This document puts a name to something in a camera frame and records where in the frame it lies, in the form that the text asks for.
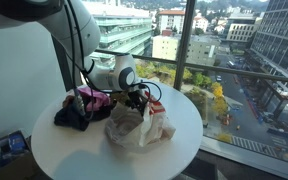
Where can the white red plastic bag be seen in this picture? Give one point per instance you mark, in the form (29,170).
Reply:
(140,130)

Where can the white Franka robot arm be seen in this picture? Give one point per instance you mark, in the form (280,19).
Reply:
(64,23)

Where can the vertical window mullion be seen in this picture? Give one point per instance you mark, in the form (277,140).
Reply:
(184,43)

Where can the horizontal window railing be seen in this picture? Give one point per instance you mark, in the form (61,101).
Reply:
(237,71)

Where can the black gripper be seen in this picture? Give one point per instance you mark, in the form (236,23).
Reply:
(135,95)

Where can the black shirt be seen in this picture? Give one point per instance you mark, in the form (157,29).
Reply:
(70,120)

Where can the cardboard box with blue items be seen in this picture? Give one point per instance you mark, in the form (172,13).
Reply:
(12,145)

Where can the magenta shirt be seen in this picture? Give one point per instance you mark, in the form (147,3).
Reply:
(95,98)

